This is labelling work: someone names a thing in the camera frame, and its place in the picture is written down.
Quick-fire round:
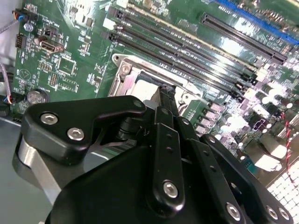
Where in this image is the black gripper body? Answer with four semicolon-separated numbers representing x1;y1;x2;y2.
45;146;226;224

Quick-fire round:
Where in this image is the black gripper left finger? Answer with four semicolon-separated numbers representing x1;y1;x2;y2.
13;86;185;218

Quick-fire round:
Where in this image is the metal socket cover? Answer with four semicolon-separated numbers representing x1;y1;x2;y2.
114;58;204;112

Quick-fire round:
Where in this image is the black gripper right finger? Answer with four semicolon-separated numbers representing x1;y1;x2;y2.
170;85;294;224

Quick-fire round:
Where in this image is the silver CPU plate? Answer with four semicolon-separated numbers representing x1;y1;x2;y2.
133;79;164;103

